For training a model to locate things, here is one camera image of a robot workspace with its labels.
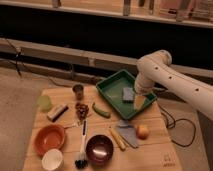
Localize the grey cloth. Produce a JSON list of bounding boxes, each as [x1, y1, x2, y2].
[[116, 120, 139, 148]]

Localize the dark metal cup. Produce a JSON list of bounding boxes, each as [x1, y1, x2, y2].
[[72, 84, 84, 100]]

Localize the black cable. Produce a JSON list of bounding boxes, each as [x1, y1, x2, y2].
[[157, 103, 198, 148]]

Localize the yellow stick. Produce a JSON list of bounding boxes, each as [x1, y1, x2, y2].
[[109, 127, 126, 151]]

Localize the light green plastic cup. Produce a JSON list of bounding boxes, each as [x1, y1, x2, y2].
[[37, 95, 52, 112]]

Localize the dark purple bowl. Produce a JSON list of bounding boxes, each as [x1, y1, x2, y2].
[[86, 135, 114, 166]]

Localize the orange fruit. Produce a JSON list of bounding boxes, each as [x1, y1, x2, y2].
[[136, 125, 149, 139]]

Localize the green plastic tray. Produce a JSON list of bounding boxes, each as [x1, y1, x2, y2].
[[96, 69, 157, 120]]

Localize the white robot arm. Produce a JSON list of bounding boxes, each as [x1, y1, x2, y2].
[[134, 50, 213, 121]]

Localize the brown grape bunch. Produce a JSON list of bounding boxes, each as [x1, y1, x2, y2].
[[75, 103, 89, 120]]

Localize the orange bowl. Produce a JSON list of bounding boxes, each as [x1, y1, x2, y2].
[[34, 125, 66, 156]]

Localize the grey sponge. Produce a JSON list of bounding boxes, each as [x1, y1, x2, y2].
[[122, 87, 134, 102]]

